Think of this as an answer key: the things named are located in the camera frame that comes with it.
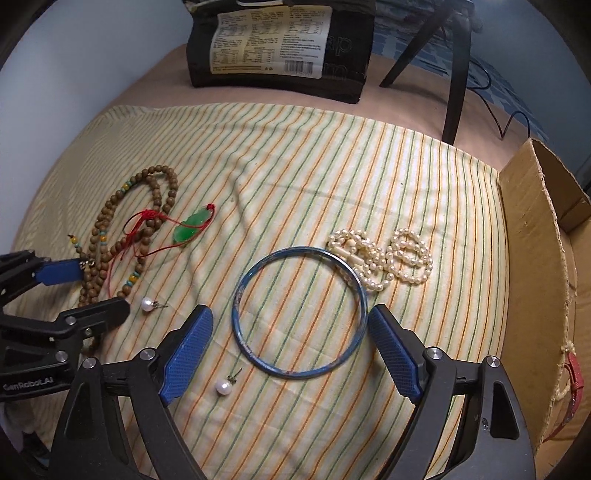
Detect blue patterned blanket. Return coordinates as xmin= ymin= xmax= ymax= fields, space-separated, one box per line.
xmin=372 ymin=0 xmax=561 ymax=139

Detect brown wooden bead necklace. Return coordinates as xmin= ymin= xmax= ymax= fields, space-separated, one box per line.
xmin=69 ymin=162 xmax=181 ymax=356

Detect pink bed sheet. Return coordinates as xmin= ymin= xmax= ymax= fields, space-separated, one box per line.
xmin=28 ymin=44 xmax=552 ymax=185

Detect black bag with white label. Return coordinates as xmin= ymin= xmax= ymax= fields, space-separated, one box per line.
xmin=187 ymin=0 xmax=378 ymax=105

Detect blue bangle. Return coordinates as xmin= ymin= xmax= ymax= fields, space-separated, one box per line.
xmin=232 ymin=247 xmax=369 ymax=380

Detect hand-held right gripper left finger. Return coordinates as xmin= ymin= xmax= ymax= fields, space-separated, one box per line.
xmin=48 ymin=305 xmax=215 ymax=480

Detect striped cream cloth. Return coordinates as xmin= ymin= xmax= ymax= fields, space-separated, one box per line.
xmin=9 ymin=104 xmax=514 ymax=480

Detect white pearl bracelet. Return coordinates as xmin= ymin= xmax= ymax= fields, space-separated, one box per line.
xmin=385 ymin=228 xmax=434 ymax=288

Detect black tripod legs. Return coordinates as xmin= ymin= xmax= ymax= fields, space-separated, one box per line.
xmin=379 ymin=0 xmax=472 ymax=145

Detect pearl bracelet with tube beads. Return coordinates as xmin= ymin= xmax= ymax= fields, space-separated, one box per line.
xmin=327 ymin=229 xmax=394 ymax=293

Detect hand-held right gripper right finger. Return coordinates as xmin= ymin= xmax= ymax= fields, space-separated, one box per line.
xmin=367 ymin=304 xmax=539 ymax=480

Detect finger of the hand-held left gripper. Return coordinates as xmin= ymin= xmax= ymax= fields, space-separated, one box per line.
xmin=0 ymin=297 xmax=131 ymax=366
xmin=0 ymin=249 xmax=85 ymax=308

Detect black cable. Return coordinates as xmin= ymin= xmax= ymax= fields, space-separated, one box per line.
xmin=466 ymin=59 xmax=551 ymax=140

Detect red strap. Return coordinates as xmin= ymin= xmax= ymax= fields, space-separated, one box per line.
xmin=542 ymin=353 xmax=585 ymax=445

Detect green jade pendant red cord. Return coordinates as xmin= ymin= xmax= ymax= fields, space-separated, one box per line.
xmin=107 ymin=203 xmax=218 ymax=298

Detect cardboard box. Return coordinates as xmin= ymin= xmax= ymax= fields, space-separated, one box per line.
xmin=499 ymin=137 xmax=591 ymax=457

